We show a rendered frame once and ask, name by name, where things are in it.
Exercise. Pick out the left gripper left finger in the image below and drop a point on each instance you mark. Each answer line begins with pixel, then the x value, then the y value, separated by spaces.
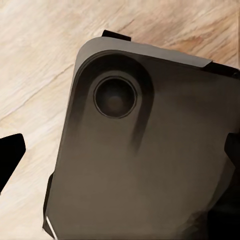
pixel 12 149

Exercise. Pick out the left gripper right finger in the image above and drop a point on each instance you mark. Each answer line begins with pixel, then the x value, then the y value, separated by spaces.
pixel 232 149

